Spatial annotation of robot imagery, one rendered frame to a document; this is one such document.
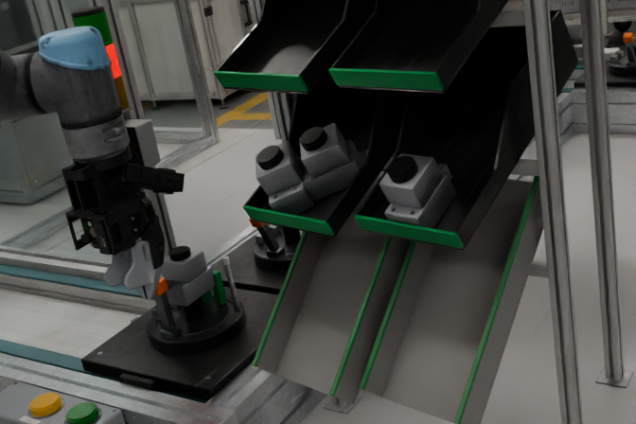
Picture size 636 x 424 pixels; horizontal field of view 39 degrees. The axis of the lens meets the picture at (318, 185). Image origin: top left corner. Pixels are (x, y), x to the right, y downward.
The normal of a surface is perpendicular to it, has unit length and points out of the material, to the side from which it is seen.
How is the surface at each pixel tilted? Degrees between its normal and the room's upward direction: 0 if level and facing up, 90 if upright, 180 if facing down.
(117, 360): 0
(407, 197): 115
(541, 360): 0
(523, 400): 0
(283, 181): 109
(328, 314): 45
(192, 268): 90
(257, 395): 90
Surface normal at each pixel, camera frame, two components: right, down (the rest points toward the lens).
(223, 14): 0.86, 0.04
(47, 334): -0.17, -0.92
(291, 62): -0.43, -0.69
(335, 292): -0.59, -0.40
